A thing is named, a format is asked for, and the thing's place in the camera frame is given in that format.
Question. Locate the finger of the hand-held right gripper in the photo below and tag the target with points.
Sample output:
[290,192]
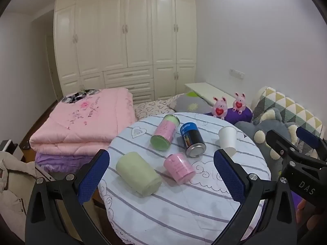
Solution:
[307,135]
[279,141]

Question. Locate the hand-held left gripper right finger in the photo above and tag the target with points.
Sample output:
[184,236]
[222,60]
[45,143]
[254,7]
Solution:
[230,177]

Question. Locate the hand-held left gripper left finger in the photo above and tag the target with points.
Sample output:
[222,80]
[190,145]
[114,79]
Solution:
[93,176]

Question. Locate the white paper cup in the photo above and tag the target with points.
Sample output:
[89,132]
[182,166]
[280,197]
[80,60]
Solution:
[227,139]

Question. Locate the pale green cup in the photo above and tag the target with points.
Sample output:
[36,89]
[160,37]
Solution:
[138,174]

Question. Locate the pink printed cup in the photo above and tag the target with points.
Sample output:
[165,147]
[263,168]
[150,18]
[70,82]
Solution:
[178,168]

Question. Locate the person's right hand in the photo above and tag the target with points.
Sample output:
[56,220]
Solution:
[302,205]

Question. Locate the grey plush toy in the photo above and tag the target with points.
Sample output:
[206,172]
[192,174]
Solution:
[258,130]

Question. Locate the folded purple blanket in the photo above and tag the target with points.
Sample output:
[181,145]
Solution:
[63,162]

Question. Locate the triangle patterned cushion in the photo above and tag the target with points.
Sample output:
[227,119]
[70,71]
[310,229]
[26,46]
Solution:
[283,104]

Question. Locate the purple cushion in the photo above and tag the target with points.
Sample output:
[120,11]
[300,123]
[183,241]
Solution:
[242,117]

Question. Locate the dark blue metal can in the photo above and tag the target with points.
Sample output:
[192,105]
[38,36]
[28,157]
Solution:
[192,139]

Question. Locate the folded pink quilt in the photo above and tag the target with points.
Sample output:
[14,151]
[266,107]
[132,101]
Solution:
[84,122]

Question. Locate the pink plush toy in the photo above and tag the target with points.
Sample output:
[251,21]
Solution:
[239,103]
[219,109]

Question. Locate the pink can with green ends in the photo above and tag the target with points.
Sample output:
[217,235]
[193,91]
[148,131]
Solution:
[164,132]

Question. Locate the beige jacket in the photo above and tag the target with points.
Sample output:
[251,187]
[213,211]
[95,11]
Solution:
[12,191]

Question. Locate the dark floral cloth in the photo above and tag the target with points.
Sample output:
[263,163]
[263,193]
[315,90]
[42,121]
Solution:
[81,95]

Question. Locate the grey flower pillow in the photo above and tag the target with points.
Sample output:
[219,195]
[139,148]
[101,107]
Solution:
[189,103]

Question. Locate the white bedside table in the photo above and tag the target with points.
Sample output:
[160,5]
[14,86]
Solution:
[207,90]

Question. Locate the heart patterned bed sheet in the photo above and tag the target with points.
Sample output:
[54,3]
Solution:
[153,107]

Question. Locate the cream white wardrobe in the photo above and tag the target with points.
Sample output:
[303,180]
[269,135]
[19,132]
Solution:
[125,38]

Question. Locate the white wall socket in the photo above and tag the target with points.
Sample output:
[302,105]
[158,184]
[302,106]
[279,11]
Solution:
[236,73]

